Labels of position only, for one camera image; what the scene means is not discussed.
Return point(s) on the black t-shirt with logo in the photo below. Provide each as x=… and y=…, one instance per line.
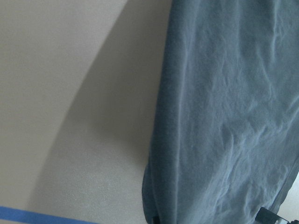
x=226, y=133

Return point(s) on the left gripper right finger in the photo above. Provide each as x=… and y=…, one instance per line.
x=264, y=216

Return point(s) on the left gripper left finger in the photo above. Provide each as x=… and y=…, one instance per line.
x=154, y=220

